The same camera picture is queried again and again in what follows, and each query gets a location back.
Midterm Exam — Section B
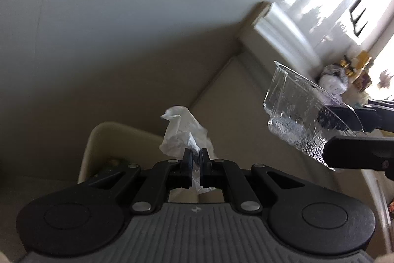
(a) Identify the small white foam fruit net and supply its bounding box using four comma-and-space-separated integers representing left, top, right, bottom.
318, 73, 344, 95

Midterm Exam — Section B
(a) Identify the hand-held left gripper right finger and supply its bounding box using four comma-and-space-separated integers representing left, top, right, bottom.
199, 148, 345, 215

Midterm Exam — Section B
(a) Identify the cream plastic trash bin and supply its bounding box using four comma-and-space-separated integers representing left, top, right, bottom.
77, 122, 168, 186

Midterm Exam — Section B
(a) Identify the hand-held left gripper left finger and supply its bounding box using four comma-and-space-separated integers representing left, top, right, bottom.
46, 148, 194, 215

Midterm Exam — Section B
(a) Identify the white tissue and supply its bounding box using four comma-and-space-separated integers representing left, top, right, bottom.
158, 106, 219, 196

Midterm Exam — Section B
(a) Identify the purple instant noodle cup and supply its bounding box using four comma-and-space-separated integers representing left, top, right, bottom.
357, 71, 374, 90

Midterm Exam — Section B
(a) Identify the cream bottle with gold cap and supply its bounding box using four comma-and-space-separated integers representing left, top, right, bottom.
354, 50, 372, 74

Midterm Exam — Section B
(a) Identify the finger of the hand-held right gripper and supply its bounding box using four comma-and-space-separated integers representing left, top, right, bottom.
318, 100, 394, 132
323, 136, 394, 180

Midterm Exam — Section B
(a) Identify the clear plastic food container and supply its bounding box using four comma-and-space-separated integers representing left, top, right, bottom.
263, 60, 368, 173

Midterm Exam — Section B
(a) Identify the crumpled clear plastic bag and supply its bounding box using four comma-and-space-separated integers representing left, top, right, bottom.
322, 64, 350, 80

